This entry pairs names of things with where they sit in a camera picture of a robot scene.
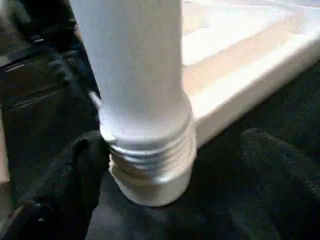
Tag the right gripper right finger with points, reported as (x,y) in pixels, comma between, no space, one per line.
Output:
(282,190)

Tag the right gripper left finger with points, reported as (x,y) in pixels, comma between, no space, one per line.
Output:
(57,190)

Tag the white plastic table top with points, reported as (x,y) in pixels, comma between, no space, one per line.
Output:
(237,75)

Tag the white plastic table leg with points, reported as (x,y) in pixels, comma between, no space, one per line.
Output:
(140,75)

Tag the black work mat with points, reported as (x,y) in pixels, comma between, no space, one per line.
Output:
(250,125)

